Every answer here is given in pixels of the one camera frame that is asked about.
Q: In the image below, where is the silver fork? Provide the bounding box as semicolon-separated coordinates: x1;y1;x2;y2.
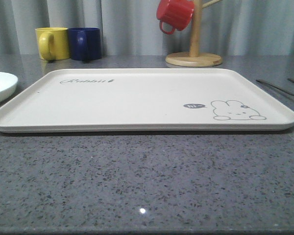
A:
256;79;294;96

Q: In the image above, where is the white round plate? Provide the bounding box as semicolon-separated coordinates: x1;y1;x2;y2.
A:
0;72;18;102

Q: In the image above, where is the beige rabbit serving tray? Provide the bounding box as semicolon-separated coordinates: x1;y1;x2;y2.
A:
0;69;294;133

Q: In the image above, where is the wooden mug tree stand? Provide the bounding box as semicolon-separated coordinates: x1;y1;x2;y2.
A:
166;0;222;67

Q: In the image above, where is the grey curtain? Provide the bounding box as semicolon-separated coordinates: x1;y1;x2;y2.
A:
0;0;294;55

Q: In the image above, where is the dark blue mug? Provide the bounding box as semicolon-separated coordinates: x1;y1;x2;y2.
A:
68;27;102;61

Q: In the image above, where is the red ribbed mug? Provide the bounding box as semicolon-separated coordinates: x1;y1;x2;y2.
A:
156;0;195;35

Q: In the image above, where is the yellow mug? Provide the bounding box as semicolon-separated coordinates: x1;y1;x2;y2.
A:
35;27;70;61

